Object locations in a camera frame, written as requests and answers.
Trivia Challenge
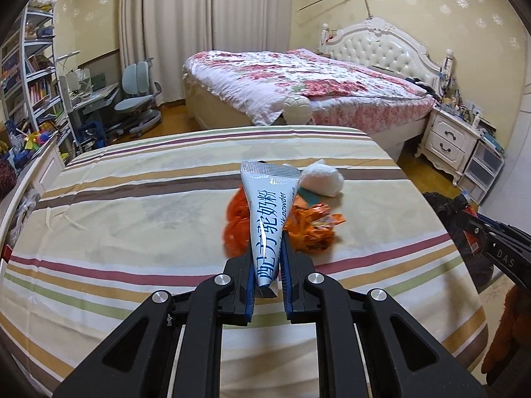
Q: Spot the grey blue desk chair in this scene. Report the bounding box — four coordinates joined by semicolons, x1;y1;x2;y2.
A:
114;61;163;135

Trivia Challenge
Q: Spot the pile of colourful toys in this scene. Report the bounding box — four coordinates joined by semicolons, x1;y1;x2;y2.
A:
0;126;59;168

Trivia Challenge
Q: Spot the white nightstand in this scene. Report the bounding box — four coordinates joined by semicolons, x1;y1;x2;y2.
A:
416;105;484;185

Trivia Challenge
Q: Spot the white upholstered double bed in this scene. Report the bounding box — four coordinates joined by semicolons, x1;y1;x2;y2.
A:
183;17;444;154

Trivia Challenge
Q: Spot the plastic drawer unit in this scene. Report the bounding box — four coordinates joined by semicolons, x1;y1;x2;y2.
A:
460;135;506;206

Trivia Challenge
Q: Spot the floral blanket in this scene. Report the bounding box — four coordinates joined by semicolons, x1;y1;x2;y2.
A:
185;49;434;127

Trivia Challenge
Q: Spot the dark red fluffy item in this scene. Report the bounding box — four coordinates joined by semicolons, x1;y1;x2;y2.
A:
0;160;17;204

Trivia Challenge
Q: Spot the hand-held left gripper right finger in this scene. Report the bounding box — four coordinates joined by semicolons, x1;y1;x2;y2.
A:
279;234;488;398

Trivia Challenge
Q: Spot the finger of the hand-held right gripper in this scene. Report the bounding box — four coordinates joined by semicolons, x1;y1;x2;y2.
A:
453;194;498;253
477;213;531;243

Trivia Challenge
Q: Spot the black bag trash bin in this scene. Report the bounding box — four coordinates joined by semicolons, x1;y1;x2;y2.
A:
421;191;494;293

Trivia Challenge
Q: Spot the orange crumpled wrapper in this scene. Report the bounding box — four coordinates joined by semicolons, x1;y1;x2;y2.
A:
290;203;347;253

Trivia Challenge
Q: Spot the white bookshelf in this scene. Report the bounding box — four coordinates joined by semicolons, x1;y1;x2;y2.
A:
0;0;73;154

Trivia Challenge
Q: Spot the beige curtain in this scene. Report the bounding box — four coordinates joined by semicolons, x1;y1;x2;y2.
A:
205;0;293;54
118;0;212;106

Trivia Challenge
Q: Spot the white round bedpost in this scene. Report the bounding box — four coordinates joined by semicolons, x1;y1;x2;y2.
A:
283;95;313;126

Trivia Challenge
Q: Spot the grey study desk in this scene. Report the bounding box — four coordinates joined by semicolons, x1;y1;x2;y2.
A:
64;83;121;150

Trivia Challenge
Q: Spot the white tissue wad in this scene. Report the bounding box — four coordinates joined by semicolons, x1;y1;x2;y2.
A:
299;162;346;197

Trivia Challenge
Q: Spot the person's right forearm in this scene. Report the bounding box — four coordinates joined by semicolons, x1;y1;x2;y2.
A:
485;284;521;384

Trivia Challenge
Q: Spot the white desk lamp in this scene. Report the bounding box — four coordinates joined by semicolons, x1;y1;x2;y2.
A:
56;51;81;92

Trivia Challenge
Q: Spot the white blue powder sachet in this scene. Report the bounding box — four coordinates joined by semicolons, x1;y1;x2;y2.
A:
240;160;300;299

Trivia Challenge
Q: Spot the pile of small nightstand items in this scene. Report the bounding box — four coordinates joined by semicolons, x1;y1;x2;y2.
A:
437;87;498;133

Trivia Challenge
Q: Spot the small orange foam net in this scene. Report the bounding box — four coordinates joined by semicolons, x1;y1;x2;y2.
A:
223;186;256;258

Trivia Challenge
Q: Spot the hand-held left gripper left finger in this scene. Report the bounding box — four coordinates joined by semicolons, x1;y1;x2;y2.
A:
52;255;260;398

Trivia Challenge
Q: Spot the white wooden bed frame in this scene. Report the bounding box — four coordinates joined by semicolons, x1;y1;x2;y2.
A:
0;137;67;258

